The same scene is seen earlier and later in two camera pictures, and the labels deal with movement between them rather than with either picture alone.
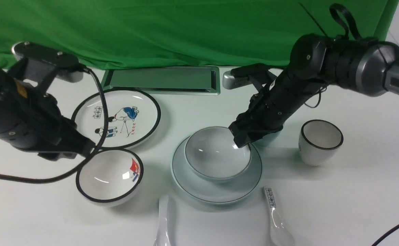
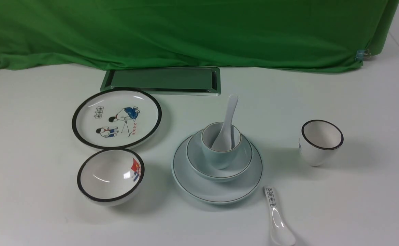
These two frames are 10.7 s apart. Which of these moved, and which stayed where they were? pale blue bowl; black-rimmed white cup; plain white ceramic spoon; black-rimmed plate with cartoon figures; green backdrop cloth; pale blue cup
Moved: plain white ceramic spoon; pale blue cup
Stayed: black-rimmed white cup; pale blue bowl; green backdrop cloth; black-rimmed plate with cartoon figures
